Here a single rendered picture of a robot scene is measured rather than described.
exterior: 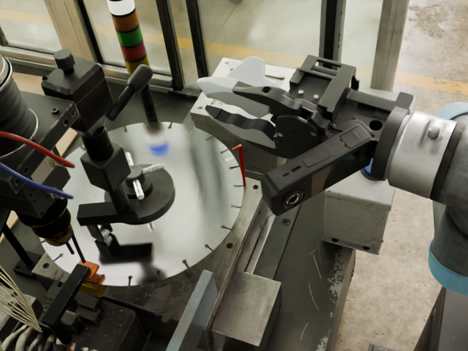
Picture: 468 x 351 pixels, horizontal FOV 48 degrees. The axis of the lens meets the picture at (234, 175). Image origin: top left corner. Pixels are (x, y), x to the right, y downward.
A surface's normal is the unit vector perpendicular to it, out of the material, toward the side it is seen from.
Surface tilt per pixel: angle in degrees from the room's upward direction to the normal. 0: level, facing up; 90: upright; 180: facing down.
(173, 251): 0
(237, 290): 0
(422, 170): 68
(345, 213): 90
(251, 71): 11
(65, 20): 90
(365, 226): 90
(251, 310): 0
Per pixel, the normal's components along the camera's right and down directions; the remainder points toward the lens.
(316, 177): 0.48, 0.71
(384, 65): -0.36, 0.72
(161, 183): 0.00, -0.67
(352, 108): -0.16, -0.53
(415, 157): -0.44, 0.11
